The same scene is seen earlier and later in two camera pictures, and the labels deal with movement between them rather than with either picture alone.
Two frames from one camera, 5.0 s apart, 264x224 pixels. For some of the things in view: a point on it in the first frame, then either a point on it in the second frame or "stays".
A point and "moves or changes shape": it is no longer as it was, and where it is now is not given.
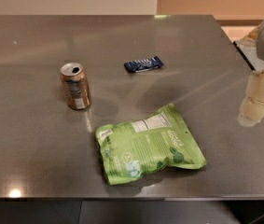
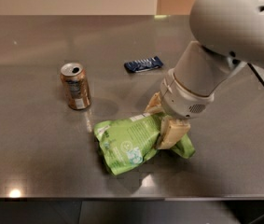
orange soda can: x=76 y=85 stays
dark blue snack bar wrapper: x=144 y=64 stays
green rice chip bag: x=134 y=148 moves or changes shape
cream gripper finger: x=263 y=92 → x=179 y=102
